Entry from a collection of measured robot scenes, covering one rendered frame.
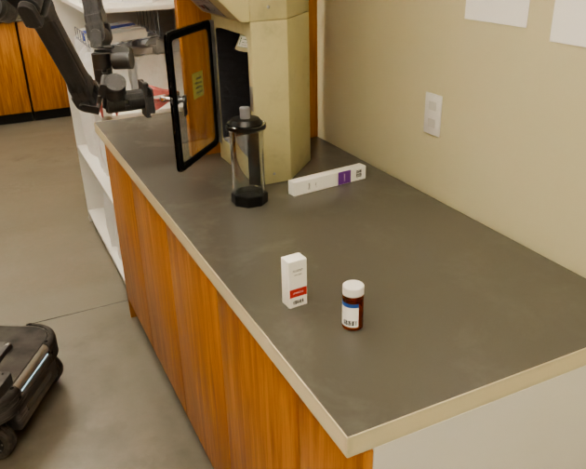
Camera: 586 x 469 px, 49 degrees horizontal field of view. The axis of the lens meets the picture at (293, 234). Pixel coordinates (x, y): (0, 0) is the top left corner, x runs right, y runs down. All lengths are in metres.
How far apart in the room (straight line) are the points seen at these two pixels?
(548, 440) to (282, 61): 1.18
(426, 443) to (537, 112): 0.81
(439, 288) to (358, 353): 0.29
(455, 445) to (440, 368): 0.13
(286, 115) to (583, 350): 1.06
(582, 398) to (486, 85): 0.77
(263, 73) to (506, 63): 0.65
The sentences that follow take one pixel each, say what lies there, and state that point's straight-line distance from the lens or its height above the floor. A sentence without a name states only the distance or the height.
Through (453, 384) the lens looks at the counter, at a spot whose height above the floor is 0.94.
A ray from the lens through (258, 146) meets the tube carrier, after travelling 1.74.
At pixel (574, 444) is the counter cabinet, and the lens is 1.44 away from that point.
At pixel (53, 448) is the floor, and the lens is 2.54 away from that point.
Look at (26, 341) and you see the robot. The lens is 2.68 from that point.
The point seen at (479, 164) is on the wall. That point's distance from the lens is 1.74.
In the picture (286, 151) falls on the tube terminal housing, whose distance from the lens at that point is 1.94.
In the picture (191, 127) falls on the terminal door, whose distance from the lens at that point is 1.98.
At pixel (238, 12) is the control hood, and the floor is 1.44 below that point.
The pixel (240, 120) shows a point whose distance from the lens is 1.73.
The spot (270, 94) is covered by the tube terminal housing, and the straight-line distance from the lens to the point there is 1.88.
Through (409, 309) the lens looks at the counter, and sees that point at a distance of 1.31.
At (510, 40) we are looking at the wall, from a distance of 1.63.
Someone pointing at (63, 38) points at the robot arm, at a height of 1.40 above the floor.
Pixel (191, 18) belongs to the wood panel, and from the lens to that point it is 2.16.
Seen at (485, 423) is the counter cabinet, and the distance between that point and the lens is 1.20.
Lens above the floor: 1.63
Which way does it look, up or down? 25 degrees down
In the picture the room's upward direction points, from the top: 1 degrees counter-clockwise
